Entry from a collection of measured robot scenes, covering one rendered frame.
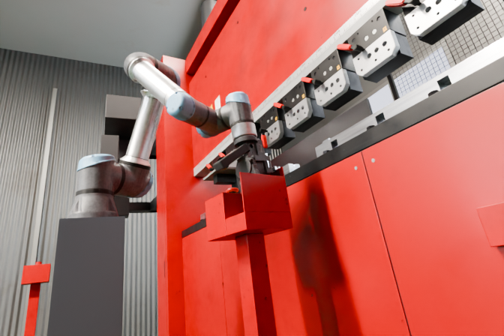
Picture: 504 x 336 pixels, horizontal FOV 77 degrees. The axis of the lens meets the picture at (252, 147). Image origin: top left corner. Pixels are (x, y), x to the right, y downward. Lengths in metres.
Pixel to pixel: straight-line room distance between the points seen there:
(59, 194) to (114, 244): 3.07
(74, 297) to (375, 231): 0.82
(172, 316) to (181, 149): 1.09
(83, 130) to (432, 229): 4.05
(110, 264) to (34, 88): 3.79
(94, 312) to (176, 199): 1.31
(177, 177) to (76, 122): 2.36
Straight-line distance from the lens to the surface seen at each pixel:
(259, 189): 0.86
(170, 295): 2.19
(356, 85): 1.18
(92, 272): 1.07
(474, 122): 0.76
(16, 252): 4.05
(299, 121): 1.29
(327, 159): 0.99
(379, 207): 0.86
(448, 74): 0.94
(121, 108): 2.61
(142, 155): 1.26
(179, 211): 2.25
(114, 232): 1.09
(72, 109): 4.52
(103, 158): 1.18
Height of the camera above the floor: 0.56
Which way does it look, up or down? 22 degrees up
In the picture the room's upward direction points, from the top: 8 degrees counter-clockwise
